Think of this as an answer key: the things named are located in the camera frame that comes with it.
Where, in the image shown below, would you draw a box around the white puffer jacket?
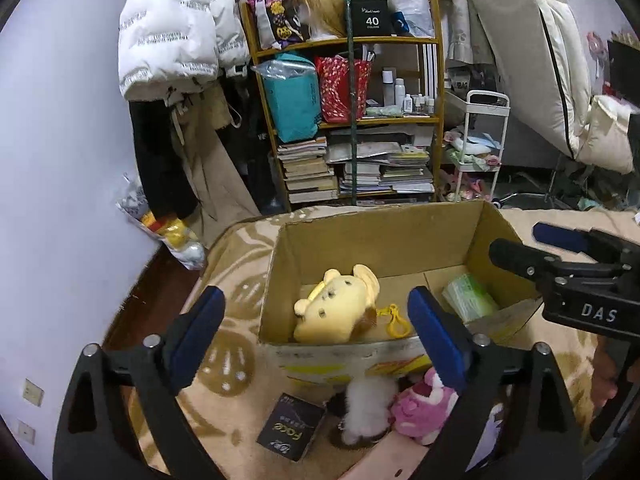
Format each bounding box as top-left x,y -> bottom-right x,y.
118,0 -> 248,101

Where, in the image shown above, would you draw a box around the white mattress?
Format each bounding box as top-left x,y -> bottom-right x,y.
465,0 -> 593,161

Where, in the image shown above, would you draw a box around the white trolley cart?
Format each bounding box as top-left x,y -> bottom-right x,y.
442,90 -> 511,206

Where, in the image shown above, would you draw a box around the beige trousers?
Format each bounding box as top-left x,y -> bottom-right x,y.
167,82 -> 261,248

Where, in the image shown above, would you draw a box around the printed cardboard box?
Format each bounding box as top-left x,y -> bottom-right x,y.
258,200 -> 543,391

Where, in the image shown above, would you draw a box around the black marker case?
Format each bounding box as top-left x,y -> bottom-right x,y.
348,0 -> 391,38

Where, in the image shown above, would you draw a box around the plastic bag of toys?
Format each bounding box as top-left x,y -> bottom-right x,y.
116,175 -> 208,271

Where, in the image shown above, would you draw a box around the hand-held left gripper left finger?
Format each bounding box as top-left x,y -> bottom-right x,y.
52,286 -> 228,480

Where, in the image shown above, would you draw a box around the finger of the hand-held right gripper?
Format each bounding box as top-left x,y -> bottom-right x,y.
489,238 -> 566,282
532,222 -> 640,263

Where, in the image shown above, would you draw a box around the cream quilt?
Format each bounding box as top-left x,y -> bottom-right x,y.
580,95 -> 640,176

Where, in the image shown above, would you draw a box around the pile of magazines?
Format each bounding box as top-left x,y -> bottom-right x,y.
327,140 -> 436,196

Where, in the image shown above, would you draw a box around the blond wig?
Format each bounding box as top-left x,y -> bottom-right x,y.
292,0 -> 351,41

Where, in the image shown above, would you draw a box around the yellow plastic clip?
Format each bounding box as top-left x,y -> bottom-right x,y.
377,303 -> 412,338

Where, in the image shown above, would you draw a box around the wooden shelf rack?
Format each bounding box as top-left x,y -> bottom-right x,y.
240,0 -> 446,213

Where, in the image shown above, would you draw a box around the green tissue pack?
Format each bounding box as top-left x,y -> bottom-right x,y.
441,274 -> 501,323

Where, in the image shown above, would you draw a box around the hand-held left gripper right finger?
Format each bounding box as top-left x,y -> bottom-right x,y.
407,286 -> 586,480

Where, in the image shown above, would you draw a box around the green pole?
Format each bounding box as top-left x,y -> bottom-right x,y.
341,0 -> 362,206

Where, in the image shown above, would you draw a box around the teal bag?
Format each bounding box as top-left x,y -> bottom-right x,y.
252,52 -> 323,143

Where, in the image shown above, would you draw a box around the stack of books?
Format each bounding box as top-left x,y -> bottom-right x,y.
277,137 -> 340,204

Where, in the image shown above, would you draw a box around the pink plush toy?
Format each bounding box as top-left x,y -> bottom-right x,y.
390,366 -> 460,446

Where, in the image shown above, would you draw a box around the yellow plush toy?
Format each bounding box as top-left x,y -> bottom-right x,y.
292,264 -> 381,345

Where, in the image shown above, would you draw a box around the black and pink printed bag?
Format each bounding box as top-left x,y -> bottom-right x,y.
243,0 -> 311,51

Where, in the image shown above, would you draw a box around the red patterned bag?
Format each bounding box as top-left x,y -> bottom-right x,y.
315,56 -> 373,124

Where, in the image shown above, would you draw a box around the white fluffy plush toy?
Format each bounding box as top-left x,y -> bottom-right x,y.
327,375 -> 401,448

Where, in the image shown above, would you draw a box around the beige patterned blanket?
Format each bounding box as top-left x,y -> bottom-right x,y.
125,205 -> 640,480

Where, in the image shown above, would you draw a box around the black clothing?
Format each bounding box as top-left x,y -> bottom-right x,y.
127,97 -> 201,221

